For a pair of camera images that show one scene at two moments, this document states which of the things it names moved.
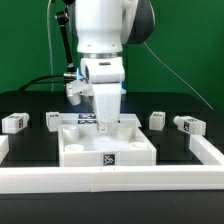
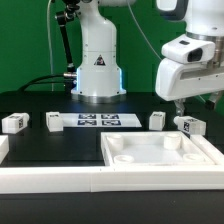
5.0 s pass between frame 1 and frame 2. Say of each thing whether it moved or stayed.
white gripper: moved
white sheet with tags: stayed
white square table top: moved
